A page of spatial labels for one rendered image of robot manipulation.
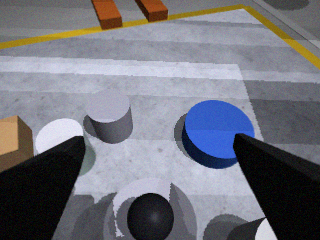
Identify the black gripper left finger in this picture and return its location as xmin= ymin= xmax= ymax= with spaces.
xmin=0 ymin=136 xmax=86 ymax=240

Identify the brown box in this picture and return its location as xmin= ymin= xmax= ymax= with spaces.
xmin=0 ymin=115 xmax=34 ymax=172

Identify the blue cylinder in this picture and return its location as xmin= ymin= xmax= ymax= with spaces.
xmin=182 ymin=100 xmax=255 ymax=169

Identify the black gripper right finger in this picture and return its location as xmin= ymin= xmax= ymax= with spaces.
xmin=233 ymin=133 xmax=320 ymax=240

